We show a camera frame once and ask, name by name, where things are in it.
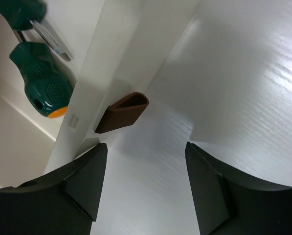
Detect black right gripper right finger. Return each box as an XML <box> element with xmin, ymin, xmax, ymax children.
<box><xmin>185</xmin><ymin>142</ymin><xmax>292</xmax><ymax>235</ymax></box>

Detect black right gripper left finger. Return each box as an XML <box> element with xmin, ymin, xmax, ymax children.
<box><xmin>0</xmin><ymin>143</ymin><xmax>108</xmax><ymax>235</ymax></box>

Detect green stubby phillips screwdriver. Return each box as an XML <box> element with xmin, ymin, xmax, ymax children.
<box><xmin>9</xmin><ymin>30</ymin><xmax>73</xmax><ymax>118</ymax></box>

